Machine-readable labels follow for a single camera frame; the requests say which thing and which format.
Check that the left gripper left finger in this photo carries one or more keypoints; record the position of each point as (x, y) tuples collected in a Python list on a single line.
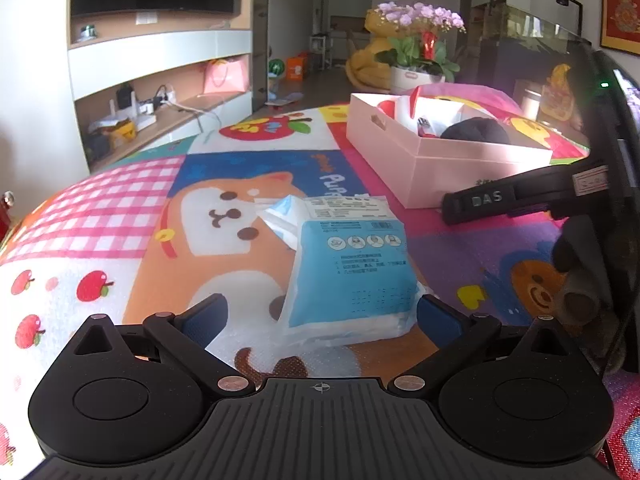
[(184, 338)]

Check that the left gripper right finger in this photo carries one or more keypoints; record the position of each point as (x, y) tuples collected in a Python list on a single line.
[(461, 340)]

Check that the blue white mask package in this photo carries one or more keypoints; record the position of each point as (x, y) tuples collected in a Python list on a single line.
[(352, 280)]

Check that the black plush cat toy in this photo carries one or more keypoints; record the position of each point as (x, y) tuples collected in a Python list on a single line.
[(477, 129)]

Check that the white red toy rocket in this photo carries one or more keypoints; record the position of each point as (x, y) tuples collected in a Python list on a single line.
[(403, 110)]

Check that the brown gloved hand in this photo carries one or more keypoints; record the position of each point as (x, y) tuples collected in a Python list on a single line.
[(584, 302)]

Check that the glass fish tank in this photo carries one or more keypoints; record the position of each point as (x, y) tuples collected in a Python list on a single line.
[(540, 25)]

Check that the pink cardboard box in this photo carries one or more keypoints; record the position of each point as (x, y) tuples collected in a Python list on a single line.
[(420, 171)]

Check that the purple orchid flower pot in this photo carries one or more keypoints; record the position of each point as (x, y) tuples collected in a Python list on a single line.
[(417, 55)]

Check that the white TV cabinet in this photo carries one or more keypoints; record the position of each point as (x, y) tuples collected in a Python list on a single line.
[(106, 51)]

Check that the yellow bear plush chair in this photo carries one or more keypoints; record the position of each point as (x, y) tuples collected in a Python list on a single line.
[(363, 69)]

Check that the pink gift bag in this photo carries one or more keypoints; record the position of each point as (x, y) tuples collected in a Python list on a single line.
[(225, 75)]

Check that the watermelon ball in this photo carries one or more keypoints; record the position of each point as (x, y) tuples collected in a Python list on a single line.
[(276, 67)]

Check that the orange paper bag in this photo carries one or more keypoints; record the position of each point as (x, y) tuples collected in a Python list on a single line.
[(296, 68)]

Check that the red framed wall picture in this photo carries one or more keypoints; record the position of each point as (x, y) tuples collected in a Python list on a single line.
[(620, 25)]

